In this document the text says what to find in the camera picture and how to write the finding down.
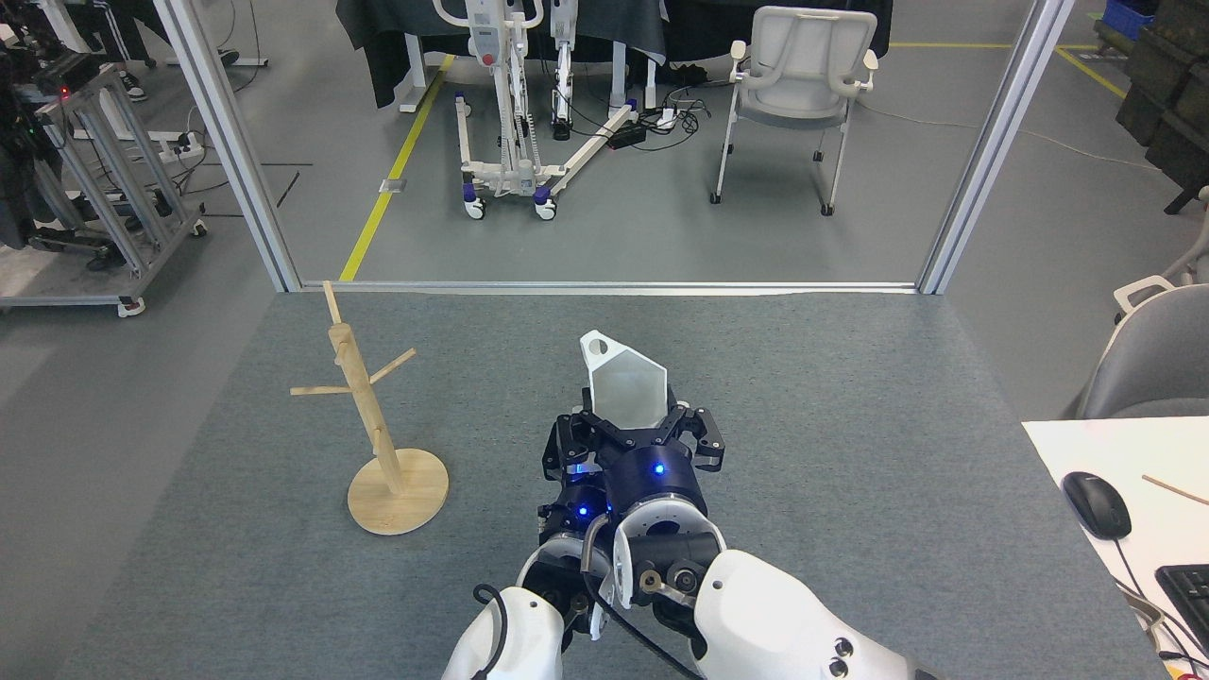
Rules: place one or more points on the white chair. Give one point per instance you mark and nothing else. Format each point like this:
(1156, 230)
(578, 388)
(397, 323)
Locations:
(793, 90)

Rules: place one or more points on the slim white stand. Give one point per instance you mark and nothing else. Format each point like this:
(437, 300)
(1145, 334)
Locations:
(563, 85)

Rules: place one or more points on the dark stacked crates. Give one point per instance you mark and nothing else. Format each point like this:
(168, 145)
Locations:
(1166, 94)

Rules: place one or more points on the metal floor plate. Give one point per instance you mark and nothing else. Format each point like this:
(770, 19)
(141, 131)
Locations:
(393, 186)

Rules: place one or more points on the white desk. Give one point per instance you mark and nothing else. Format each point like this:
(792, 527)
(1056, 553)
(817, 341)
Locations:
(1162, 453)

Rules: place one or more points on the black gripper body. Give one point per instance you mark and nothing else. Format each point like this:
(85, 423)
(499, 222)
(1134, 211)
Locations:
(571, 510)
(652, 472)

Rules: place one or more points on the white table leg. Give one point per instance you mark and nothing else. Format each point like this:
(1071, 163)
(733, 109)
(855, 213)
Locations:
(620, 76)
(416, 76)

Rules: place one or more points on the black power strip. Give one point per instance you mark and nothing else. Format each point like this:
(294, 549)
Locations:
(627, 137)

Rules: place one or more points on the black keyboard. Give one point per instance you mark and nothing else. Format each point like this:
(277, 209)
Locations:
(1190, 600)

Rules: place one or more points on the black computer mouse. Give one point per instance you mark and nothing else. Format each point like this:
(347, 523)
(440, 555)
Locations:
(1096, 505)

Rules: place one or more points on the aluminium frame cart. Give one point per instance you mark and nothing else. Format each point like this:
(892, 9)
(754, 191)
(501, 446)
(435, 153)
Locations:
(94, 189)

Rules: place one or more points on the white hexagonal cup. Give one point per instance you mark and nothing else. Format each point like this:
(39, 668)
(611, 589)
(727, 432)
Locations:
(628, 392)

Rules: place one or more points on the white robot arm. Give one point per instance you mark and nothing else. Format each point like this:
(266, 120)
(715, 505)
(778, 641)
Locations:
(774, 614)
(510, 633)

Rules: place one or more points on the silver frame post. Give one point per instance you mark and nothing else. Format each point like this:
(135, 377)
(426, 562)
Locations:
(231, 142)
(992, 151)

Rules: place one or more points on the white wheeled stand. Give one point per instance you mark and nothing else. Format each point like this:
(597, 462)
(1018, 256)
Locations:
(515, 175)

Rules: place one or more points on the person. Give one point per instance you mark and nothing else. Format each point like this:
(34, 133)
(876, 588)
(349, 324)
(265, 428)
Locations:
(118, 38)

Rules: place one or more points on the thin wooden stick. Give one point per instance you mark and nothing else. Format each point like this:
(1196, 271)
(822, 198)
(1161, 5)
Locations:
(1176, 489)

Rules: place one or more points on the blue plastic bin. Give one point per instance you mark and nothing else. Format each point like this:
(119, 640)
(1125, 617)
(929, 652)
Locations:
(1126, 19)

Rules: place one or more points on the black table cloth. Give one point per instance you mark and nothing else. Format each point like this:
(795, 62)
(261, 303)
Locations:
(387, 47)

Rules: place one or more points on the grey office chair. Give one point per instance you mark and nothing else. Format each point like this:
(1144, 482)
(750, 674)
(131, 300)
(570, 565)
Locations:
(1162, 359)

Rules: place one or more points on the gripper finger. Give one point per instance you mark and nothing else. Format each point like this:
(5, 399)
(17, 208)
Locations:
(704, 439)
(609, 436)
(565, 458)

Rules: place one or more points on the wooden cup rack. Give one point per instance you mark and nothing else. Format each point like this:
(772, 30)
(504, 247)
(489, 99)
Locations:
(401, 491)

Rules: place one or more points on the white power strip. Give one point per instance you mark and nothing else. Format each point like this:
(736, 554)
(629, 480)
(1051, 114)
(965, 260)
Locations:
(663, 119)
(189, 144)

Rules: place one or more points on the silver frame rail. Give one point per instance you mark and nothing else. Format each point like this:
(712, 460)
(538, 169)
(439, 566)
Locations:
(604, 286)

